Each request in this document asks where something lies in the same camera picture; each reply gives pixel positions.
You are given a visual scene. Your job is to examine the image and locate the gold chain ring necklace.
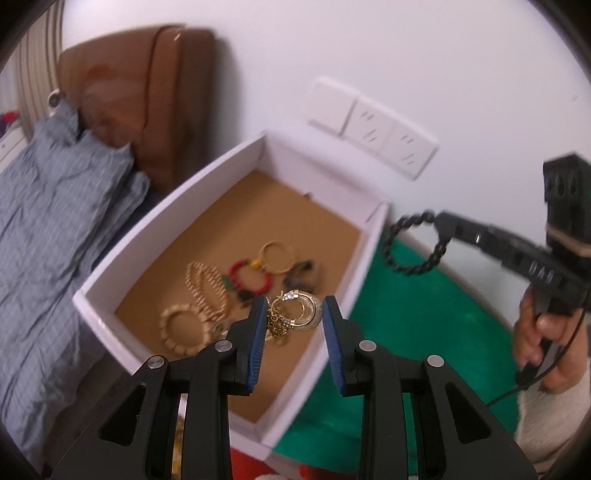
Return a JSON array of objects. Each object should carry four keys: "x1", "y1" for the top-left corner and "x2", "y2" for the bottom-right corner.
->
[{"x1": 263, "y1": 289, "x2": 324, "y2": 345}]

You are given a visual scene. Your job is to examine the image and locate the gold pearl bead necklace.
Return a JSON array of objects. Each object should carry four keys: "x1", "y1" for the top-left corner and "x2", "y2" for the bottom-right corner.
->
[{"x1": 184, "y1": 261, "x2": 230, "y2": 324}]

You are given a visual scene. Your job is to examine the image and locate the black bead bracelet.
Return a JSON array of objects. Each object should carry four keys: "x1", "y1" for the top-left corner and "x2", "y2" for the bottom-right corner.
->
[{"x1": 380, "y1": 209, "x2": 452, "y2": 277}]

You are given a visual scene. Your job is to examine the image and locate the small tan bead bracelet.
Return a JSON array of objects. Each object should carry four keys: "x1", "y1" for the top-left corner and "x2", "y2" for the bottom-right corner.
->
[{"x1": 256, "y1": 240, "x2": 298, "y2": 274}]

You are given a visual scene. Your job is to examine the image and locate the white sleeve forearm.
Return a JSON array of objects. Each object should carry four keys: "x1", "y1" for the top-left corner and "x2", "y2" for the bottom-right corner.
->
[{"x1": 515, "y1": 369, "x2": 590, "y2": 474}]

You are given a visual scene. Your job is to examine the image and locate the person's right hand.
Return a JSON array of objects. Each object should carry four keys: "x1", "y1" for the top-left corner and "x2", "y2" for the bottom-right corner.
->
[{"x1": 512, "y1": 290, "x2": 591, "y2": 395}]

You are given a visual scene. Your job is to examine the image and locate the green velvet mat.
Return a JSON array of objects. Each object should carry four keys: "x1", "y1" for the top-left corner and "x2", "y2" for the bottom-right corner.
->
[{"x1": 276, "y1": 259, "x2": 529, "y2": 479}]

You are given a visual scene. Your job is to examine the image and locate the white cardboard box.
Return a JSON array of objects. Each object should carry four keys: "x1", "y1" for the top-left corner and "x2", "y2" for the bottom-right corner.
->
[{"x1": 74, "y1": 131, "x2": 388, "y2": 459}]

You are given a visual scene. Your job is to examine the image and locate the brown wooden headboard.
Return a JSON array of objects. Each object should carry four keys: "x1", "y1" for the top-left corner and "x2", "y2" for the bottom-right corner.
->
[{"x1": 57, "y1": 24, "x2": 216, "y2": 195}]

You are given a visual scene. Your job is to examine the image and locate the striped beige curtain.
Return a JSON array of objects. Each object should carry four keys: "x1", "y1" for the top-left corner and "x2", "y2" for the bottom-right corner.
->
[{"x1": 14, "y1": 1, "x2": 65, "y2": 140}]

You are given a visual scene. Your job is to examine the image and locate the wooden block bead bracelet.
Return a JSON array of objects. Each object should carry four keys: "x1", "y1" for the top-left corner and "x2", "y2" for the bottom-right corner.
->
[{"x1": 158, "y1": 303, "x2": 216, "y2": 357}]

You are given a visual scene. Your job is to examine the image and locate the red bead bracelet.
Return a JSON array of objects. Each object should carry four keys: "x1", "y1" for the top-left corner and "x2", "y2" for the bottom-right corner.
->
[{"x1": 227, "y1": 259, "x2": 271, "y2": 296}]

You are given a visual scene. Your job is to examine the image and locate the dark multicolour bead bracelet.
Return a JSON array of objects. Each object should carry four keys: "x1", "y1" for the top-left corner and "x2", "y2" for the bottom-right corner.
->
[{"x1": 234, "y1": 260, "x2": 320, "y2": 309}]

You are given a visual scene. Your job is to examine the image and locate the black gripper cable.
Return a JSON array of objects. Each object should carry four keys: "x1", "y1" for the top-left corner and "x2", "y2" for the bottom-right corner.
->
[{"x1": 484, "y1": 308, "x2": 588, "y2": 408}]

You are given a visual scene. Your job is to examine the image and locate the white wall socket panel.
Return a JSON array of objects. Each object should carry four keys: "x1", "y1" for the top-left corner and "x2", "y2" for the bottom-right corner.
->
[{"x1": 342, "y1": 96, "x2": 439, "y2": 180}]

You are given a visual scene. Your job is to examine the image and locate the white wall switch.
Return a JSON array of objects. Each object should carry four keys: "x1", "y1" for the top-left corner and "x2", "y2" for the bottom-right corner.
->
[{"x1": 305, "y1": 77, "x2": 360, "y2": 136}]

